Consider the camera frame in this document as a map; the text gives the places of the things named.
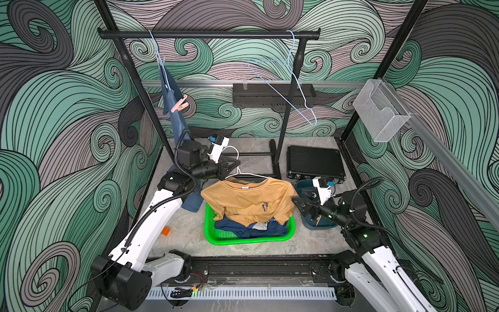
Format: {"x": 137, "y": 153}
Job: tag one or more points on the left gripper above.
{"x": 223, "y": 169}

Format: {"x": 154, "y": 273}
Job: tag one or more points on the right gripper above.
{"x": 308, "y": 208}

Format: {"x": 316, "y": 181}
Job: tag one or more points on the tan cartoon print t-shirt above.
{"x": 247, "y": 203}

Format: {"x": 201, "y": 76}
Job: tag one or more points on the slate blue t-shirt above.
{"x": 171, "y": 95}

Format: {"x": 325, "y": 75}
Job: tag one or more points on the navy Mickey print t-shirt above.
{"x": 269, "y": 228}

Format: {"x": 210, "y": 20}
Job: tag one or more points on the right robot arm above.
{"x": 370, "y": 266}

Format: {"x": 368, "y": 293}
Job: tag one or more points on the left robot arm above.
{"x": 125, "y": 275}

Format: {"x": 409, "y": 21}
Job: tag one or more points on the teal plastic tray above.
{"x": 320, "y": 224}

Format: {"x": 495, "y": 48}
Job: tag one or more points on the black ribbed case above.
{"x": 307, "y": 163}

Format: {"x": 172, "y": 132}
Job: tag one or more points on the green plastic basket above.
{"x": 223, "y": 238}

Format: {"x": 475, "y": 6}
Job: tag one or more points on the orange small block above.
{"x": 165, "y": 231}

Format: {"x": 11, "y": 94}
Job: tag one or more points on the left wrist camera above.
{"x": 218, "y": 144}

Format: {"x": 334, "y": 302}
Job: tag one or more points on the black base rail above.
{"x": 318, "y": 269}

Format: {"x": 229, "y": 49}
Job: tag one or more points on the white slotted cable duct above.
{"x": 248, "y": 293}

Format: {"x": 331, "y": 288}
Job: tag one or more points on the clear mesh wall bin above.
{"x": 380, "y": 108}

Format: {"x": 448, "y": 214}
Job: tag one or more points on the black clothes rack frame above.
{"x": 302, "y": 37}

